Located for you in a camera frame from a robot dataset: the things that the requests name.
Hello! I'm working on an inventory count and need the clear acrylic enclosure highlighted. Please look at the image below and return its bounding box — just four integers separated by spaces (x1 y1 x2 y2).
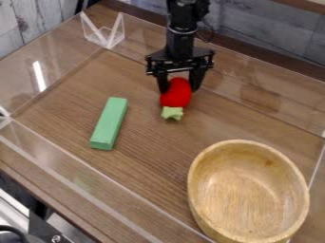
0 16 325 243

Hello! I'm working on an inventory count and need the black metal bracket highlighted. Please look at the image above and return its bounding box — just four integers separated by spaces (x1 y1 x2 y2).
28 212 73 243

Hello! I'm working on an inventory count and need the green rectangular block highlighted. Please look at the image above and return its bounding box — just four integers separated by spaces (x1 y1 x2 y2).
89 97 128 150

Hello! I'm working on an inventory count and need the black cable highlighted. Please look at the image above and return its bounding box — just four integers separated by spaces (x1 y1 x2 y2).
0 224 39 243

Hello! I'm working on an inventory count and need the red plush strawberry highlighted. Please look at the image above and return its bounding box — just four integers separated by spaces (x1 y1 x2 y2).
160 77 191 121

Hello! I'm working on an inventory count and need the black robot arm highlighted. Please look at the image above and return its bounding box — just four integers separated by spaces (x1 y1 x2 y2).
144 0 215 93

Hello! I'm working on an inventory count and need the wooden bowl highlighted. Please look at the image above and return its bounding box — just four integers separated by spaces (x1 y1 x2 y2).
187 140 310 243

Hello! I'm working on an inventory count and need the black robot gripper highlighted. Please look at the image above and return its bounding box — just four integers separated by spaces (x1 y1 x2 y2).
144 47 215 93

